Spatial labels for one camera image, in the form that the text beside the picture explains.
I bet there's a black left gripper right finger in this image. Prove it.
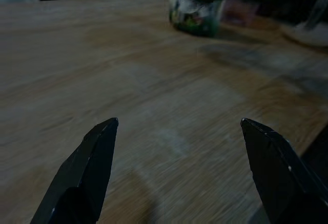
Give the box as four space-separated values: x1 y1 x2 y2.
240 117 328 224

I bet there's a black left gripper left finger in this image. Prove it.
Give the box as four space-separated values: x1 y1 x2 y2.
30 117 119 224

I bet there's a light wooden table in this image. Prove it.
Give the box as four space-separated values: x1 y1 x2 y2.
0 0 328 224

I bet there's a large white bowl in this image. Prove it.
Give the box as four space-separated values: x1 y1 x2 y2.
280 16 328 47

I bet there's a pink plastic measuring jug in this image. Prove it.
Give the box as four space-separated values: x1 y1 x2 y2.
221 0 261 29

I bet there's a green snack bag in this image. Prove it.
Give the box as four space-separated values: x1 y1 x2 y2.
168 0 221 37

